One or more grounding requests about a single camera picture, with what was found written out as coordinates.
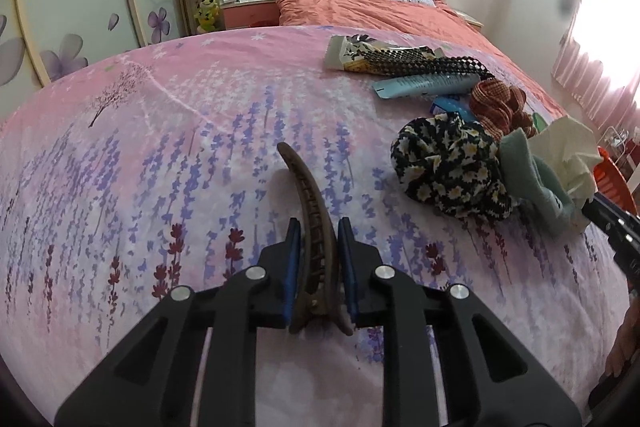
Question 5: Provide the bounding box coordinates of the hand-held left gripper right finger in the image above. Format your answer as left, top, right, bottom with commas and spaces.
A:
337, 217, 583, 427

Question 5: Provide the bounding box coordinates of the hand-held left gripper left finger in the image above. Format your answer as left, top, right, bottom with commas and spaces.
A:
54, 217, 303, 427

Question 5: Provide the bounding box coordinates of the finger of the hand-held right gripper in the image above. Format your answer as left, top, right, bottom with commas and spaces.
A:
581, 192, 640, 240

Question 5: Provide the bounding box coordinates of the orange plastic basket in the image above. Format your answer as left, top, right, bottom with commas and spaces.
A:
592, 147, 638, 208

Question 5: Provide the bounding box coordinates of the brown hair claw clip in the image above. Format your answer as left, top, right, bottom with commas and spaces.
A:
276, 142, 356, 337

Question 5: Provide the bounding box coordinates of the green and white cloth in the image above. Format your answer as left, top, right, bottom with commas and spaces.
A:
525, 116, 603, 228

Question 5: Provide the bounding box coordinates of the person's right hand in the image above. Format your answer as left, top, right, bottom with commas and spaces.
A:
606, 304, 640, 378

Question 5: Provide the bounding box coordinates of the black daisy print scrunchie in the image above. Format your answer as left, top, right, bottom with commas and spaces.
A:
390, 114, 513, 220

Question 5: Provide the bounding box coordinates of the red brown scrunchie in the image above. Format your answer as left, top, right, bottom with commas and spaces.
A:
469, 79, 536, 140

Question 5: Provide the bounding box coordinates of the pink curtain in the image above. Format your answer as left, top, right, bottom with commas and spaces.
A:
550, 0, 640, 108

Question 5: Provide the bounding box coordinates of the blue plastic item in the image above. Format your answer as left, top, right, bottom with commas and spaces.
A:
432, 94, 473, 118

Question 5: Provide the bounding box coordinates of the light blue tube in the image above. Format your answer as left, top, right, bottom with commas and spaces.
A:
372, 73, 482, 100

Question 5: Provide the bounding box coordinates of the white yellow snack packet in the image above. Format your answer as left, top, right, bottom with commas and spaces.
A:
324, 34, 441, 72

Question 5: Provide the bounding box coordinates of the pink white nightstand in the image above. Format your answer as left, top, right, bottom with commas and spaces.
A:
220, 0, 279, 30
452, 9, 485, 30

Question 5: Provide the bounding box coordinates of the salmon duvet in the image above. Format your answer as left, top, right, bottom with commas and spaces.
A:
276, 0, 571, 118

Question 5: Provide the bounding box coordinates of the green yellow plush toy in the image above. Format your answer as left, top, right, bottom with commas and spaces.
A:
194, 0, 222, 34

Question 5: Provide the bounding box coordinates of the white wire rack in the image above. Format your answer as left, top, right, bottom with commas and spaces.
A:
607, 127, 631, 152

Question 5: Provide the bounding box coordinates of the black white checkered strap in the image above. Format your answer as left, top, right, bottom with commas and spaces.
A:
357, 47, 493, 80

